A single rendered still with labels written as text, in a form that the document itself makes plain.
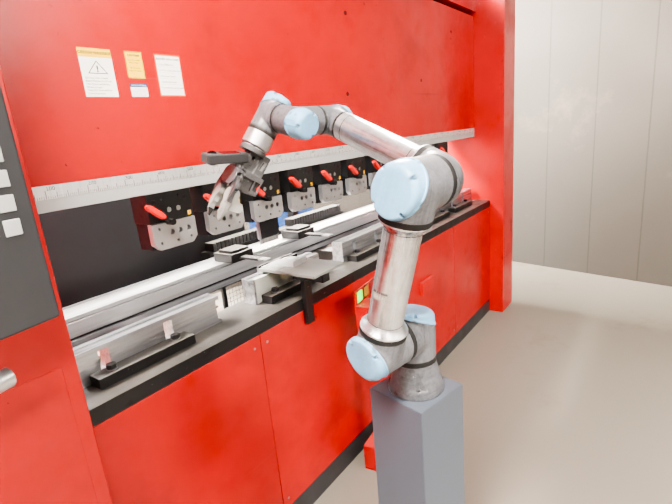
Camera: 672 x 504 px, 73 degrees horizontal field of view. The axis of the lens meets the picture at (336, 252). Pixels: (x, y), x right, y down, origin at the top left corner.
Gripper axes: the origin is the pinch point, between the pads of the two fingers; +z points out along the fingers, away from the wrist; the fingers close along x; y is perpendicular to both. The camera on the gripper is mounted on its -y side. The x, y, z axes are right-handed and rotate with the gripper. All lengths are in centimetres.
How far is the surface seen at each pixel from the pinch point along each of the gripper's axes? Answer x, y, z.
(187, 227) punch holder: 23.5, 6.4, 8.5
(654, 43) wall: 47, 281, -256
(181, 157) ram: 26.0, -4.1, -9.8
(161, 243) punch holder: 19.5, -0.4, 15.4
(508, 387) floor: -2, 205, 18
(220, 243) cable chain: 72, 46, 14
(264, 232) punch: 34, 39, 0
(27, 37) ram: 20, -49, -17
